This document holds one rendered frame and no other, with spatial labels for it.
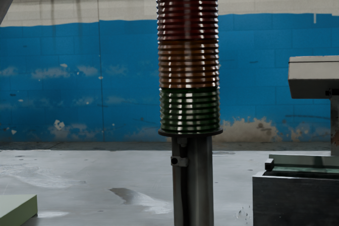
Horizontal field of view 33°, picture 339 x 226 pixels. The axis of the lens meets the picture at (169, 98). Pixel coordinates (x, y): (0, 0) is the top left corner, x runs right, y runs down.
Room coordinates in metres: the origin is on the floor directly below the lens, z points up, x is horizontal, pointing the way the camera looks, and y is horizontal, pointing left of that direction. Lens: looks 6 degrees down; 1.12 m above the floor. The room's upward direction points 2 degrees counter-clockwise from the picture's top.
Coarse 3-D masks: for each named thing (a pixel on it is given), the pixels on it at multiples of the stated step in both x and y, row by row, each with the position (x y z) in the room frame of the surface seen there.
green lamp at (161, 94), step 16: (160, 96) 0.55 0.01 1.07; (176, 96) 0.53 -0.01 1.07; (192, 96) 0.53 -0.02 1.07; (208, 96) 0.54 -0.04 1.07; (160, 112) 0.55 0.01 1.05; (176, 112) 0.53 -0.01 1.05; (192, 112) 0.53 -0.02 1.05; (208, 112) 0.54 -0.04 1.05; (176, 128) 0.53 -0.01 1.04; (192, 128) 0.53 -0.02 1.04; (208, 128) 0.53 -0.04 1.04
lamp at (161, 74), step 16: (160, 48) 0.55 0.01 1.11; (176, 48) 0.53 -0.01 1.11; (192, 48) 0.53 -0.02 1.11; (208, 48) 0.54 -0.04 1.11; (160, 64) 0.55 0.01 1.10; (176, 64) 0.53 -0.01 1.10; (192, 64) 0.53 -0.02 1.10; (208, 64) 0.54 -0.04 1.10; (160, 80) 0.55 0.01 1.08; (176, 80) 0.53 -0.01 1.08; (192, 80) 0.53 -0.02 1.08; (208, 80) 0.54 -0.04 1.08
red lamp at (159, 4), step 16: (160, 0) 0.54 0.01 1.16; (176, 0) 0.53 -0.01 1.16; (192, 0) 0.53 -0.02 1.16; (208, 0) 0.54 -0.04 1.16; (160, 16) 0.55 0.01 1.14; (176, 16) 0.53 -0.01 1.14; (192, 16) 0.53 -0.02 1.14; (208, 16) 0.54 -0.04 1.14; (160, 32) 0.55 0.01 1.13; (176, 32) 0.53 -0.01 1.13; (192, 32) 0.53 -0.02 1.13; (208, 32) 0.54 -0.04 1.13
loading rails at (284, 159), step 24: (288, 168) 0.87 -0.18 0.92; (312, 168) 0.87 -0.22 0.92; (336, 168) 0.86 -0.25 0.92; (264, 192) 0.76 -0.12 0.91; (288, 192) 0.75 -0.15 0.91; (312, 192) 0.74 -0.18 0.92; (336, 192) 0.73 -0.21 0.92; (264, 216) 0.76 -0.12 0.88; (288, 216) 0.75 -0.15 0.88; (312, 216) 0.74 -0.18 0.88; (336, 216) 0.73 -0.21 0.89
